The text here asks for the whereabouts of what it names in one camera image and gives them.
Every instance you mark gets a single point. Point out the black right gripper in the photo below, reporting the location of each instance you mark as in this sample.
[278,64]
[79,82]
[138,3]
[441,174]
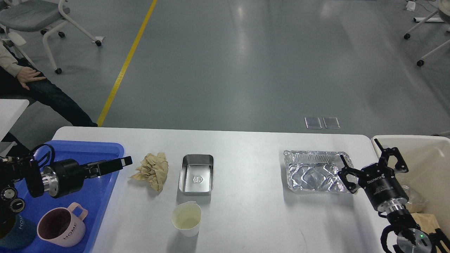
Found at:
[378,180]

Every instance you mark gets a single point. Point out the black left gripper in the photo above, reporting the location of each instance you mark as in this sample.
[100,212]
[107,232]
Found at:
[67,176]

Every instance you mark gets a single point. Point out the pink HOME mug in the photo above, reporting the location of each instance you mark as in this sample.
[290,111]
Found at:
[63,226]

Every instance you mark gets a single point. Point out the rectangular metal tin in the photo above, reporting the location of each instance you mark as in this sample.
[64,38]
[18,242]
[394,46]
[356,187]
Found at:
[197,175]

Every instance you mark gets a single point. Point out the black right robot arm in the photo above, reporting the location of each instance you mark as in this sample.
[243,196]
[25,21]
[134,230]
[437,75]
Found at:
[410,238]

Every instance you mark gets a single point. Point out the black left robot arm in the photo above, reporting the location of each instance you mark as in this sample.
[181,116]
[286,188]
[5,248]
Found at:
[27,167]

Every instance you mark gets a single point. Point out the person's hand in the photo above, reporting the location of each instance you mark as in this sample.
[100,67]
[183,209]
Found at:
[26,75]

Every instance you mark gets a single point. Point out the beige plastic bin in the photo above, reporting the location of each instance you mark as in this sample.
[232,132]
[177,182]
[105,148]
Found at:
[428,160]

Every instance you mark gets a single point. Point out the crumpled brown paper napkin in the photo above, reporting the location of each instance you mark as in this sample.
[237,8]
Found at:
[154,170]

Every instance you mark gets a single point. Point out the brown paper bag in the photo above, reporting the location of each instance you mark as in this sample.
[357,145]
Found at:
[428,222]

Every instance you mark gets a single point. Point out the aluminium foil tray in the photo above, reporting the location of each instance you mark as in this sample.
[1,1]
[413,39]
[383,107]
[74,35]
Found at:
[315,171]

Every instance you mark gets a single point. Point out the clear floor marker right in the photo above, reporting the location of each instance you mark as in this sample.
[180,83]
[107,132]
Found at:
[331,122]

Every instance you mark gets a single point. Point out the dark teal HOME mug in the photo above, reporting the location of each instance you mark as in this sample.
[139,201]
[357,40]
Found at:
[17,233]

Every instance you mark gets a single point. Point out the white paper cup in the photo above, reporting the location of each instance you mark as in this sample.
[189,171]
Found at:
[186,218]

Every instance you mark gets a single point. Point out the white side table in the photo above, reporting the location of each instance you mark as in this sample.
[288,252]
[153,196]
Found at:
[10,111]

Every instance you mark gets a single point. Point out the seated person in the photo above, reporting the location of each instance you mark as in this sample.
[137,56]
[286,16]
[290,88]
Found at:
[43,91]

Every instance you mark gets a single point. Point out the grey office chair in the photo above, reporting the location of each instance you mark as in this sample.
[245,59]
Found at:
[39,15]

